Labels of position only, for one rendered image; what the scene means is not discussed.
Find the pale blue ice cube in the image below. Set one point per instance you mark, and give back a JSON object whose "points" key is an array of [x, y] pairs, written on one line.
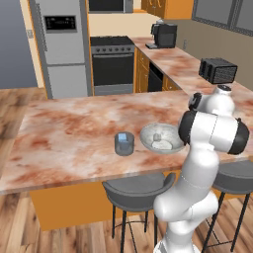
{"points": [[123, 137]]}

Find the orange base cupboards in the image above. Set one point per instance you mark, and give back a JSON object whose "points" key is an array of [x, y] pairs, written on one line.
{"points": [[142, 70]]}

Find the silver fridge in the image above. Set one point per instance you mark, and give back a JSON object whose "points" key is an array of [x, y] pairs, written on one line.
{"points": [[62, 49]]}

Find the orange island cabinet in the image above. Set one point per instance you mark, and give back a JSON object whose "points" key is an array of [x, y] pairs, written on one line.
{"points": [[72, 206]]}

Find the black dishwasher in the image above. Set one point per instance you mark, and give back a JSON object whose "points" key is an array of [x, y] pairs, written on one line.
{"points": [[154, 79]]}

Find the clear water glass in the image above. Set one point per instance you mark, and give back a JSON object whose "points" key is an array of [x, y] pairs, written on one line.
{"points": [[124, 146]]}

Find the white ice cube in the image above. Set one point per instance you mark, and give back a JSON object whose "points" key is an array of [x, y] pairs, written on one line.
{"points": [[163, 145], [156, 136]]}

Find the black coffee machine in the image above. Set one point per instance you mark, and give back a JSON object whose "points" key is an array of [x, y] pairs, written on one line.
{"points": [[163, 35]]}

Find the black and silver oven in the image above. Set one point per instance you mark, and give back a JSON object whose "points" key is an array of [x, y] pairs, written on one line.
{"points": [[112, 66]]}

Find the grey bar stool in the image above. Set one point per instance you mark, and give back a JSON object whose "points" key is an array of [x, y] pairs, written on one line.
{"points": [[235, 179], [135, 194]]}

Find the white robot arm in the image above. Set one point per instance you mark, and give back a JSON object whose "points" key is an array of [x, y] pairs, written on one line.
{"points": [[201, 154]]}

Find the orange wall cupboard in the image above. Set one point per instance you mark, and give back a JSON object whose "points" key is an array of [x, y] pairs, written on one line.
{"points": [[169, 8]]}

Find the grey wall cupboards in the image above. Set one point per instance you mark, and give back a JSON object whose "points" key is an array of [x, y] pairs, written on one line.
{"points": [[224, 13]]}

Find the grey ice bowl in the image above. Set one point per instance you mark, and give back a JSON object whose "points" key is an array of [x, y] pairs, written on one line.
{"points": [[161, 136]]}

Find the black microwave oven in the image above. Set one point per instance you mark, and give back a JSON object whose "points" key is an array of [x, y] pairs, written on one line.
{"points": [[107, 5]]}

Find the black toaster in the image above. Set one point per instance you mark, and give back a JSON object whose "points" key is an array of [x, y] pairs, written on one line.
{"points": [[219, 70]]}

